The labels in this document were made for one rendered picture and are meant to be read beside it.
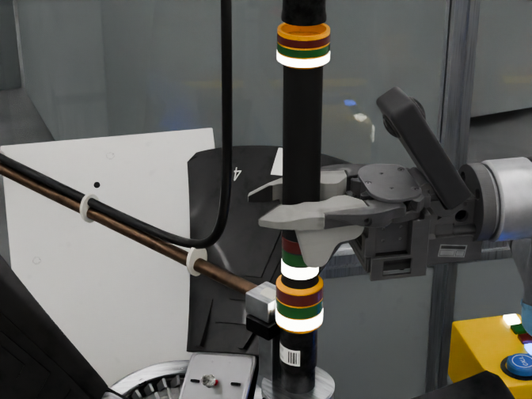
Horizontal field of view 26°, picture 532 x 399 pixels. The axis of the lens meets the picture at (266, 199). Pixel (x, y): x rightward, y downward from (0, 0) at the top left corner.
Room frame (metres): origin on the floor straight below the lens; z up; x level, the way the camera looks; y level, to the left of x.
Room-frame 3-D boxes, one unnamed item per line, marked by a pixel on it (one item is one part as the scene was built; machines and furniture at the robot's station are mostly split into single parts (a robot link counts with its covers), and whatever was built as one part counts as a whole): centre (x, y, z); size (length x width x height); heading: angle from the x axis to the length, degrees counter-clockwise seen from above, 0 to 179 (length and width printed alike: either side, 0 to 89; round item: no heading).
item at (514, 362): (1.22, -0.33, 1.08); 0.04 x 0.04 x 0.02
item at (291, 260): (0.90, -0.03, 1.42); 0.03 x 0.03 x 0.01
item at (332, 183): (0.93, -0.03, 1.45); 0.09 x 0.03 x 0.06; 92
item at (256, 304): (0.91, -0.02, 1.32); 0.09 x 0.07 x 0.10; 47
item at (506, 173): (0.95, -0.22, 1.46); 0.08 x 0.05 x 0.08; 12
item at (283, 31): (0.90, -0.03, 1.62); 0.04 x 0.04 x 0.03
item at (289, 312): (0.90, -0.03, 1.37); 0.04 x 0.04 x 0.01
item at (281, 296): (0.90, -0.03, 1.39); 0.04 x 0.04 x 0.01
